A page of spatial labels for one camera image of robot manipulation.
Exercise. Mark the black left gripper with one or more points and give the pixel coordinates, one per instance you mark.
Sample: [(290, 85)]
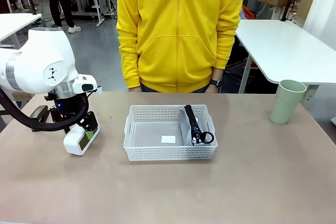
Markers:
[(63, 108)]

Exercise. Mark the person's left forearm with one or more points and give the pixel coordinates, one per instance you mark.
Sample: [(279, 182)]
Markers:
[(217, 73)]

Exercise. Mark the person in blue top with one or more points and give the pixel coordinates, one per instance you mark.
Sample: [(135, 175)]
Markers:
[(59, 1)]

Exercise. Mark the person in yellow hoodie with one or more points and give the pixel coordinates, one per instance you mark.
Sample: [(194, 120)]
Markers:
[(178, 37)]

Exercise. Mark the red and blue cloth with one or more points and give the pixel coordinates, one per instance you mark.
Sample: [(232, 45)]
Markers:
[(248, 11)]

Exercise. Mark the white rectangular box device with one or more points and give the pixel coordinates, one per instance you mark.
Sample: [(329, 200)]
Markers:
[(74, 142)]

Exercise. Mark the black wristwatch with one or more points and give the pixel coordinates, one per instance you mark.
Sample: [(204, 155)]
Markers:
[(216, 82)]

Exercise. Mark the white square sticker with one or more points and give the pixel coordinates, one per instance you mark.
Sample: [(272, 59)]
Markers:
[(168, 139)]

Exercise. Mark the pale green plastic cup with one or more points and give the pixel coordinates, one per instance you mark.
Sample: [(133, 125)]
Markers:
[(287, 103)]

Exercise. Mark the person's left hand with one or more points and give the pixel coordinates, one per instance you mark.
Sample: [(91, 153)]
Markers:
[(214, 89)]

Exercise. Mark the large white table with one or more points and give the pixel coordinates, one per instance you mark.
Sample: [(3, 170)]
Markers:
[(283, 48)]

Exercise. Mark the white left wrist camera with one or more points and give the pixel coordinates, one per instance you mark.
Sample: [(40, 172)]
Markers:
[(85, 83)]

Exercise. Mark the white table with slanted leg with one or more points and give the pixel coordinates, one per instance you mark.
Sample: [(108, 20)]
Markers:
[(13, 24)]

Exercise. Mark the white perforated plastic basket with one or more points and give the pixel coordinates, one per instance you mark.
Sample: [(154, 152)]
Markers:
[(168, 153)]

